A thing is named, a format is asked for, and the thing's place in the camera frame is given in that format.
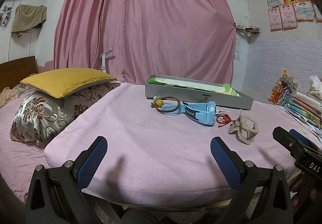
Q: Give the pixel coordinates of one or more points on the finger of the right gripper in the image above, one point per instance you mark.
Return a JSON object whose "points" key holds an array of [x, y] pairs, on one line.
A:
{"points": [[299, 136], [287, 140]]}

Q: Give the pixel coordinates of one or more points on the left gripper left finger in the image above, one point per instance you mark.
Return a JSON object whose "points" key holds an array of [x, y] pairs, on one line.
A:
{"points": [[87, 163]]}

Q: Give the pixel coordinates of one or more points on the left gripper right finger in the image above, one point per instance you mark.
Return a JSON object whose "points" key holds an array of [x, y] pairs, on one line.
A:
{"points": [[230, 164]]}

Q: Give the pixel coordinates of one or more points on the blue kids watch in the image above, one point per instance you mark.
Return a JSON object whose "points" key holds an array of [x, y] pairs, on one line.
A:
{"points": [[202, 113]]}

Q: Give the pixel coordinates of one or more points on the right hand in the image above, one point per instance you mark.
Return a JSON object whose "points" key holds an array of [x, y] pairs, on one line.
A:
{"points": [[303, 190]]}

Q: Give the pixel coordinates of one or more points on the stack of books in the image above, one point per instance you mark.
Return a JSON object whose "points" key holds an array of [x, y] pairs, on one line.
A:
{"points": [[305, 108]]}

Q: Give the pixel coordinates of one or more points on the colourful opera poster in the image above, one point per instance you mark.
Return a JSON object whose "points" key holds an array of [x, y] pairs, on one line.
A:
{"points": [[284, 89]]}

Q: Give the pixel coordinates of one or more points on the tissue pack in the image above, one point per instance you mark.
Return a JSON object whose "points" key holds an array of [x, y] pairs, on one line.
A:
{"points": [[315, 86]]}

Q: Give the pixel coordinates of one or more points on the floral patterned pillow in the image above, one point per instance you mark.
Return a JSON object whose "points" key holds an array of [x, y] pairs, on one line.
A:
{"points": [[40, 117]]}

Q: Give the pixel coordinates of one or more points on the pink bed sheet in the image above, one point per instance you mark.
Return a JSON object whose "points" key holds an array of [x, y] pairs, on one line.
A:
{"points": [[152, 159]]}

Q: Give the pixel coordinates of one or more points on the cartoon towel liner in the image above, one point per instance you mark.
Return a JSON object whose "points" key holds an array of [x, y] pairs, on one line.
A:
{"points": [[198, 85]]}

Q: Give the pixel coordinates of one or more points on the yellow pillow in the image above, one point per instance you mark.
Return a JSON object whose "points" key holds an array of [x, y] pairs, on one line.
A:
{"points": [[63, 82]]}

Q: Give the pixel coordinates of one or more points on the white desk lamp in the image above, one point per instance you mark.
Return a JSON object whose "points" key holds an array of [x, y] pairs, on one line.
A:
{"points": [[103, 59]]}

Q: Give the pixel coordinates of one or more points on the wooden headboard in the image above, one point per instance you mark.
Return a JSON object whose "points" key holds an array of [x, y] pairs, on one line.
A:
{"points": [[12, 72]]}

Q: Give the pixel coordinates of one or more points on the pink curtain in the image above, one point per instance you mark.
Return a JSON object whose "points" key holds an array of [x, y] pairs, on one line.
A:
{"points": [[183, 38]]}

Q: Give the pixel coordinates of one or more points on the olive hanging towel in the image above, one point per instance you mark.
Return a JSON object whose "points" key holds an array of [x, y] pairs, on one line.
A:
{"points": [[28, 17]]}

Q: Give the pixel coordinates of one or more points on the wall certificates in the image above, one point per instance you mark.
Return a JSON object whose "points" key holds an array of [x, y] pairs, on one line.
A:
{"points": [[286, 14]]}

